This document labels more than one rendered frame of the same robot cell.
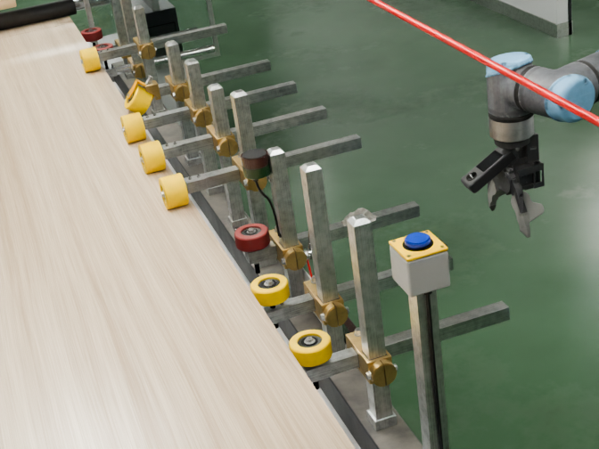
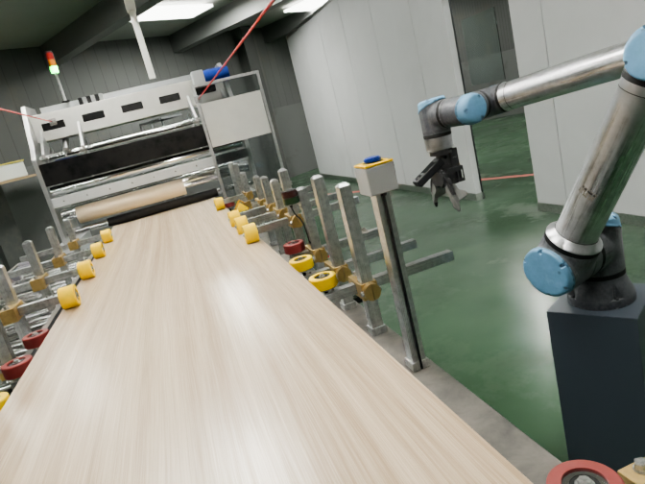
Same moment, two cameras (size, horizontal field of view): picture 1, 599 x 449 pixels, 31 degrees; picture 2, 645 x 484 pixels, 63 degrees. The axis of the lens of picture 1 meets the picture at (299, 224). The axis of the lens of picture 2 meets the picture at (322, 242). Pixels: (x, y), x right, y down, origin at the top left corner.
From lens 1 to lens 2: 0.71 m
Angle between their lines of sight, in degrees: 13
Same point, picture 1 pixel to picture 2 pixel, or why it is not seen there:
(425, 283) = (380, 185)
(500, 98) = (428, 122)
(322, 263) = (330, 240)
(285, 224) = (312, 233)
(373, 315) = (360, 252)
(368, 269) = (352, 218)
